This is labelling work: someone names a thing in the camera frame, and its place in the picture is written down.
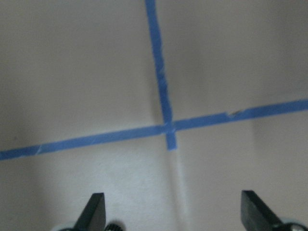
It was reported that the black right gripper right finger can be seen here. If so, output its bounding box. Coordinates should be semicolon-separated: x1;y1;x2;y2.
241;190;284;231

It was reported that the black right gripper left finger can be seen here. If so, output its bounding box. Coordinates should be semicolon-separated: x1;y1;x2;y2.
73;193;106;231

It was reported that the black bearing gear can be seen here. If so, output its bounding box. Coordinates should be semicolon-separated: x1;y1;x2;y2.
104;221;125;231

